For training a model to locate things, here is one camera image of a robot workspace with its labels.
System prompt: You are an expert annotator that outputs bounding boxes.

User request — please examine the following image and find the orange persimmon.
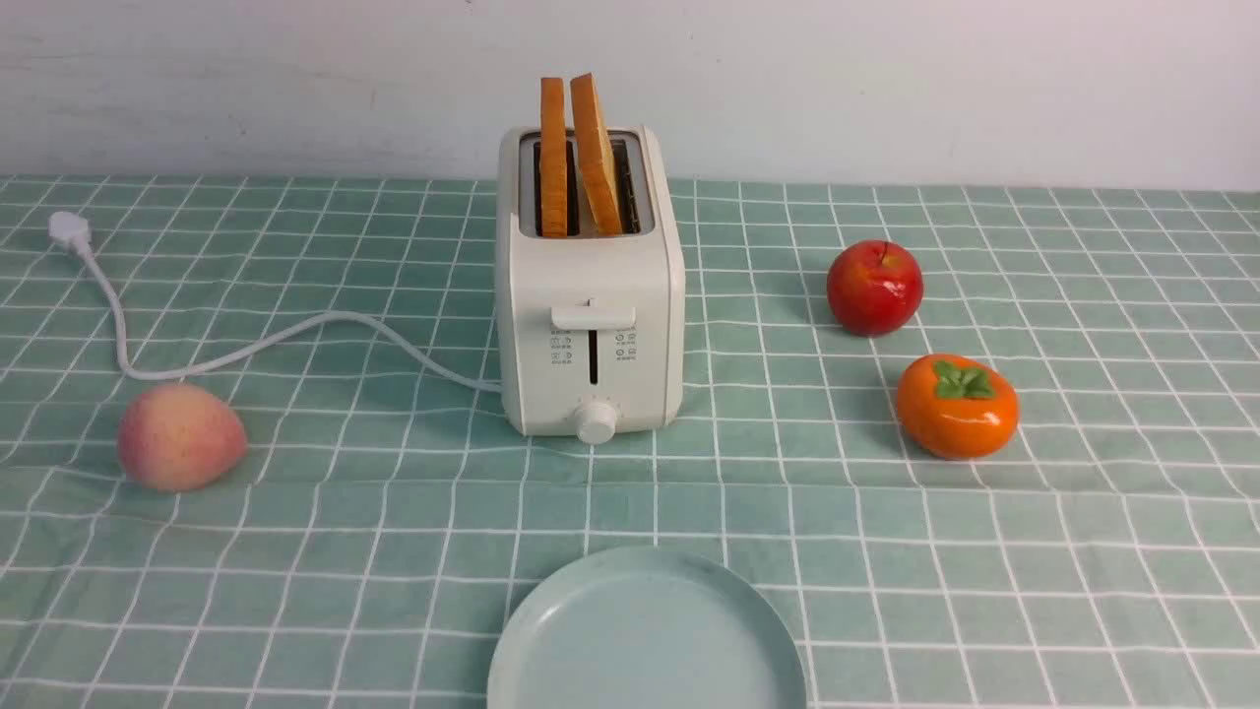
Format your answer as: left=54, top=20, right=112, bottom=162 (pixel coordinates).
left=895, top=353, right=1021, bottom=461

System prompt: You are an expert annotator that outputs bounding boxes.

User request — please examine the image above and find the green checkered tablecloth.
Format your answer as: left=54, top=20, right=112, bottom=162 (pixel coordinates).
left=1, top=174, right=1259, bottom=708

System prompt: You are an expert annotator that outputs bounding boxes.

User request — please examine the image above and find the white toaster power cord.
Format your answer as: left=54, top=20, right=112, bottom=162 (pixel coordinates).
left=47, top=212, right=504, bottom=395

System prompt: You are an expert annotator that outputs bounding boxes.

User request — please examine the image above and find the light green round plate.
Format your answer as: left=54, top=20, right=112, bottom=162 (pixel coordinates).
left=486, top=547, right=806, bottom=708

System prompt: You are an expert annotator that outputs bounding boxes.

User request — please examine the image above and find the white two-slot toaster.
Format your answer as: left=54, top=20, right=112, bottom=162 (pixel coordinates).
left=494, top=126, right=687, bottom=445

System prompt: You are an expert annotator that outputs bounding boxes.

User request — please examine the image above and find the pink peach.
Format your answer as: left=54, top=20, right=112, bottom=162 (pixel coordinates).
left=116, top=382, right=247, bottom=492

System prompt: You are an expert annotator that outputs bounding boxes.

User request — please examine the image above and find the toast slice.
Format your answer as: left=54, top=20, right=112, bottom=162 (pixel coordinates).
left=570, top=72, right=622, bottom=235
left=538, top=77, right=570, bottom=238

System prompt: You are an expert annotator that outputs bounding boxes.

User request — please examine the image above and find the red apple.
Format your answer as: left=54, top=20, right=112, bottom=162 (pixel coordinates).
left=825, top=239, right=925, bottom=337

